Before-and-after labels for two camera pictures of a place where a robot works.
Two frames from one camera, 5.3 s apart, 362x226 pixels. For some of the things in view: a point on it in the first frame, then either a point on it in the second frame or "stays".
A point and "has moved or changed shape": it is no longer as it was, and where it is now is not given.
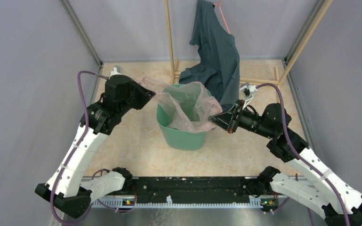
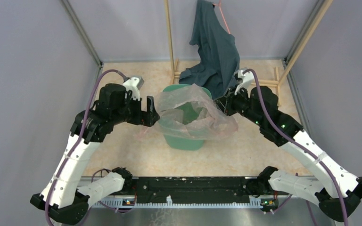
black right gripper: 227,120 → 226,103
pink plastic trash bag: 186,106 has moved or changed shape
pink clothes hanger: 224,19 stays
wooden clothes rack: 278,82 stays
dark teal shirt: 219,66 stays
